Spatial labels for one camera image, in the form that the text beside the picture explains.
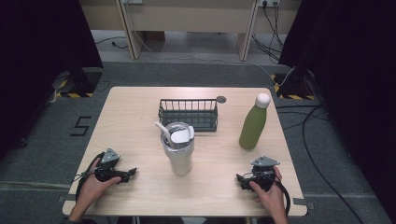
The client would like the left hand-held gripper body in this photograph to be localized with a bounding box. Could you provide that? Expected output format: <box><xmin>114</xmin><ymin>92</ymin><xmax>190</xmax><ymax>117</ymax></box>
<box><xmin>93</xmin><ymin>147</ymin><xmax>131</xmax><ymax>185</ymax></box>

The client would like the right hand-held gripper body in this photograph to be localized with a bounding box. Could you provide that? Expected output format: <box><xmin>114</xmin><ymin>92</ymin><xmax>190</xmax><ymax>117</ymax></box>
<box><xmin>245</xmin><ymin>155</ymin><xmax>281</xmax><ymax>192</ymax></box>

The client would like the white tumbler with straw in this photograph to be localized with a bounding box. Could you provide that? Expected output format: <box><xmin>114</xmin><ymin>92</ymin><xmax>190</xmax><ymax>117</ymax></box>
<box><xmin>154</xmin><ymin>120</ymin><xmax>196</xmax><ymax>178</ymax></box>

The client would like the black wire basket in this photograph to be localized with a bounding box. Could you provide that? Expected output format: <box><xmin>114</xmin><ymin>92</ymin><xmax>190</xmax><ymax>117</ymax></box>
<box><xmin>157</xmin><ymin>98</ymin><xmax>219</xmax><ymax>133</ymax></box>

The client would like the person's left hand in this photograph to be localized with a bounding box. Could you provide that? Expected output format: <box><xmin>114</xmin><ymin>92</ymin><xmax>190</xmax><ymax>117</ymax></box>
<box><xmin>76</xmin><ymin>157</ymin><xmax>122</xmax><ymax>210</ymax></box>

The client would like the person's right hand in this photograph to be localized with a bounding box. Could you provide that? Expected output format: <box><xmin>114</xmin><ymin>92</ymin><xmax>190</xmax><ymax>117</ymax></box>
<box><xmin>248</xmin><ymin>165</ymin><xmax>286</xmax><ymax>216</ymax></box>

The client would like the green bottle with white cap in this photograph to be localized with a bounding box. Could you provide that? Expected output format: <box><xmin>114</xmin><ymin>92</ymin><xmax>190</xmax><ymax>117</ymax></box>
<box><xmin>238</xmin><ymin>92</ymin><xmax>272</xmax><ymax>151</ymax></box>

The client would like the black stand base striped tape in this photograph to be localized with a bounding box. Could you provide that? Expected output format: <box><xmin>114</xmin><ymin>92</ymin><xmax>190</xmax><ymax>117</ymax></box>
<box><xmin>50</xmin><ymin>66</ymin><xmax>105</xmax><ymax>99</ymax></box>
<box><xmin>270</xmin><ymin>68</ymin><xmax>316</xmax><ymax>101</ymax></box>

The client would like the black curtain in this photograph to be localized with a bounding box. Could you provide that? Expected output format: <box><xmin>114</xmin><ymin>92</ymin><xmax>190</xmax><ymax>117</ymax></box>
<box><xmin>0</xmin><ymin>0</ymin><xmax>105</xmax><ymax>162</ymax></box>
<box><xmin>277</xmin><ymin>0</ymin><xmax>396</xmax><ymax>224</ymax></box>

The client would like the beige wooden desk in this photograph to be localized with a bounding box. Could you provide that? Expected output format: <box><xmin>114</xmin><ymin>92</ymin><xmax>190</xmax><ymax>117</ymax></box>
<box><xmin>78</xmin><ymin>0</ymin><xmax>303</xmax><ymax>63</ymax></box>

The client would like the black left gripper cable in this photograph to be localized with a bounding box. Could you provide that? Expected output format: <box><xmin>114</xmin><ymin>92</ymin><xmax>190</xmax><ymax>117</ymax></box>
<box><xmin>72</xmin><ymin>151</ymin><xmax>106</xmax><ymax>202</ymax></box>

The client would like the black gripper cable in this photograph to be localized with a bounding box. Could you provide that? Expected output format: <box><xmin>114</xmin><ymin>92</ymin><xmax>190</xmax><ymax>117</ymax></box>
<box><xmin>273</xmin><ymin>179</ymin><xmax>292</xmax><ymax>217</ymax></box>
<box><xmin>72</xmin><ymin>151</ymin><xmax>106</xmax><ymax>202</ymax></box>

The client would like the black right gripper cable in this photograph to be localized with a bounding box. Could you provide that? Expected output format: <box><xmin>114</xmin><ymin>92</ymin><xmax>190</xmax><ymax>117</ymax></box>
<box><xmin>273</xmin><ymin>179</ymin><xmax>292</xmax><ymax>217</ymax></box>

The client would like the long black floor cable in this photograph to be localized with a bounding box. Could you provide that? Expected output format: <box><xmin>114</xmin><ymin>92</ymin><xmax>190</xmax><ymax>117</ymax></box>
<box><xmin>275</xmin><ymin>104</ymin><xmax>366</xmax><ymax>224</ymax></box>

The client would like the black floor cable with plug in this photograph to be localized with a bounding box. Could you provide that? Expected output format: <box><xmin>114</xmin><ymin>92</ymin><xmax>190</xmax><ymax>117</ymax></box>
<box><xmin>94</xmin><ymin>35</ymin><xmax>129</xmax><ymax>50</ymax></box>

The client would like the thin white floor cable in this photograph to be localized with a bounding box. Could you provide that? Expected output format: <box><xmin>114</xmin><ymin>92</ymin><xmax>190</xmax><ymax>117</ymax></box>
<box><xmin>133</xmin><ymin>30</ymin><xmax>296</xmax><ymax>88</ymax></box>

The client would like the bundle of black cables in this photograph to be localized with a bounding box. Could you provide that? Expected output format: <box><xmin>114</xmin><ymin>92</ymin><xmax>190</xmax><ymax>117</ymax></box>
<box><xmin>250</xmin><ymin>3</ymin><xmax>286</xmax><ymax>63</ymax></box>

